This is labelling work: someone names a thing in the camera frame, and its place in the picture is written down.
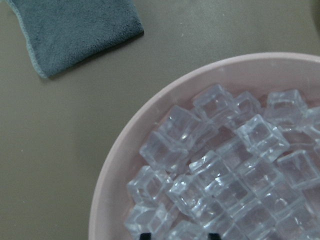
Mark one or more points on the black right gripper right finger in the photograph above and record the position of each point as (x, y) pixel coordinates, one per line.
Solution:
(213, 236)

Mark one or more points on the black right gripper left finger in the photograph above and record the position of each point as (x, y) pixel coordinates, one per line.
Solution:
(145, 236)

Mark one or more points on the clear ice cubes pile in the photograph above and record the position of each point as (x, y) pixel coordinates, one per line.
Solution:
(231, 165)

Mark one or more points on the pink bowl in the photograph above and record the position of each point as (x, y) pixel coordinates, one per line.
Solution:
(258, 73)

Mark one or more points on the grey folded cloth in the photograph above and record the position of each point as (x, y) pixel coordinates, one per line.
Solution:
(62, 33)

